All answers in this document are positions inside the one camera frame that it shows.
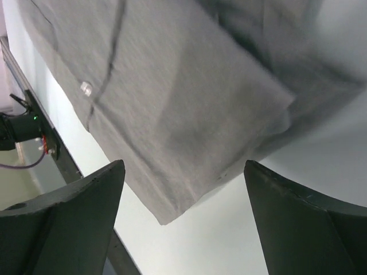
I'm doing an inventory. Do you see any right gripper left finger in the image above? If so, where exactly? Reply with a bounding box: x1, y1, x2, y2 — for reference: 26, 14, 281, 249
1, 160, 125, 274

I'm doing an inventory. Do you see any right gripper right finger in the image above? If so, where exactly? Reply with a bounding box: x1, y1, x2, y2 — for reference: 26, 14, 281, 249
244, 160, 366, 274

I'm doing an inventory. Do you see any grey long sleeve shirt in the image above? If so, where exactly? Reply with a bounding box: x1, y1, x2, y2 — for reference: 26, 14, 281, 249
17, 1, 366, 225

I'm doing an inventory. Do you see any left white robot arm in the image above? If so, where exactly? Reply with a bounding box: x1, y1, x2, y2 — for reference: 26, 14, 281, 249
1, 113, 42, 151

